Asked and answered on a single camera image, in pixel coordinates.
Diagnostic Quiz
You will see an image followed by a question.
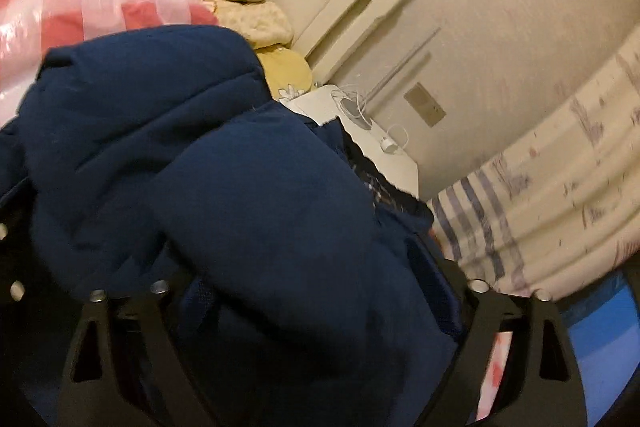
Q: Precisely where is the white coiled cable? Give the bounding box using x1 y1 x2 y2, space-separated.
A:
330 84 374 132

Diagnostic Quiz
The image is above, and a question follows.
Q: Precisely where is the yellow blanket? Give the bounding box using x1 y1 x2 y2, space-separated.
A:
210 0 295 50

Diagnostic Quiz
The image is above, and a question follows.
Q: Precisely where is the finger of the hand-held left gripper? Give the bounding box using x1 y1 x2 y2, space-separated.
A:
0 204 37 324

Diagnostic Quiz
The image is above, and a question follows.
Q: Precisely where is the beige wall socket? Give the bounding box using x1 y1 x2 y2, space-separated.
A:
404 82 447 128

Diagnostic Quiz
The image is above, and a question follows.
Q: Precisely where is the yellow flowered pillow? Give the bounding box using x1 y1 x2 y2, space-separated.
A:
255 47 316 102

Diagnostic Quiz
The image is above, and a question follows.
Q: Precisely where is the wall cable conduit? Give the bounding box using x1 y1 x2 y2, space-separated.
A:
367 27 442 100

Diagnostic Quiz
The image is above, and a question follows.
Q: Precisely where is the pink checked bed sheet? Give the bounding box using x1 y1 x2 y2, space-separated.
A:
0 0 517 425

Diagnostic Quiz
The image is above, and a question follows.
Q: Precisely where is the white charger plug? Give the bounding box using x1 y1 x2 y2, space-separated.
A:
380 124 411 155

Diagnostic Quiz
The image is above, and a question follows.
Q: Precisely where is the navy blue puffer jacket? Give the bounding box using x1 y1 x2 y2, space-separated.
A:
0 24 466 427

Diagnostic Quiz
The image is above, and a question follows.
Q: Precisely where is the white nightstand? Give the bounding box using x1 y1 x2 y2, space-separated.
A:
287 84 421 200

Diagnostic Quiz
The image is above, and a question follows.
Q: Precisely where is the light blue fabric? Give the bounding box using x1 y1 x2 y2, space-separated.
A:
560 277 640 413

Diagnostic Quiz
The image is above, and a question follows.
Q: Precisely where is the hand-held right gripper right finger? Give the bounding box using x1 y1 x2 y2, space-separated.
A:
431 231 588 427

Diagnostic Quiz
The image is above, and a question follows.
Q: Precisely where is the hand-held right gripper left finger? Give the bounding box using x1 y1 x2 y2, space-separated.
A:
55 281 211 427

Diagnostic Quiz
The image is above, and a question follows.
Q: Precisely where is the striped printed curtain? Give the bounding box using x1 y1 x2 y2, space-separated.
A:
427 37 640 298

